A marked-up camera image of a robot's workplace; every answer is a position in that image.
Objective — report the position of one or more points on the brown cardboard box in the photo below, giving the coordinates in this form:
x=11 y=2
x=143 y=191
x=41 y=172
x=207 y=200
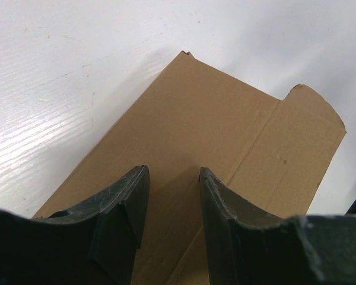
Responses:
x=273 y=152

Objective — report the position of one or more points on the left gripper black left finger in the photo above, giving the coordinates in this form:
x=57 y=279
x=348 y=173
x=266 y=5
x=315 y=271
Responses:
x=93 y=242

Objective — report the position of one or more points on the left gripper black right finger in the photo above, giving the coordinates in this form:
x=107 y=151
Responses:
x=248 y=245

